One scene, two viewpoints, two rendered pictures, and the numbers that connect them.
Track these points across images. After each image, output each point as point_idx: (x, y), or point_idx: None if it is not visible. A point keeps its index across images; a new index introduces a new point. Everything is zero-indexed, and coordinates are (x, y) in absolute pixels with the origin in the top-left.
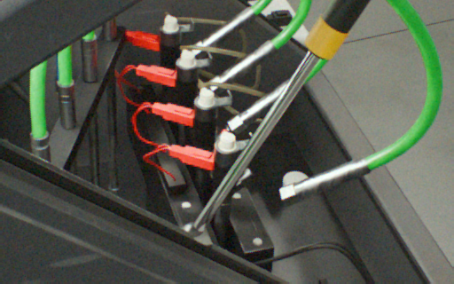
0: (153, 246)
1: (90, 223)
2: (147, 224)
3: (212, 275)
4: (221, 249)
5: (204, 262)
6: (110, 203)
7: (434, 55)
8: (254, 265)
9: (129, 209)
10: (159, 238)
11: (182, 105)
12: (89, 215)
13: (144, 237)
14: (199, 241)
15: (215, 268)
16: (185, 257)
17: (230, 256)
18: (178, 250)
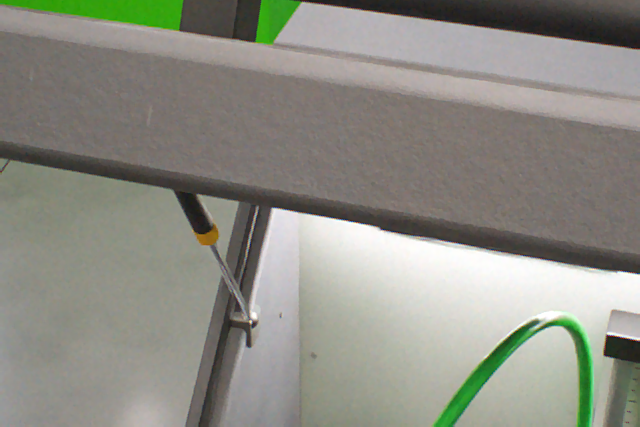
0: (226, 260)
1: (236, 211)
2: (238, 256)
3: (212, 314)
4: (237, 342)
5: (220, 309)
6: (246, 224)
7: None
8: (229, 379)
9: (244, 239)
10: (233, 268)
11: None
12: (239, 207)
13: (230, 253)
14: (231, 305)
15: (217, 319)
16: (220, 288)
17: (233, 351)
18: (226, 284)
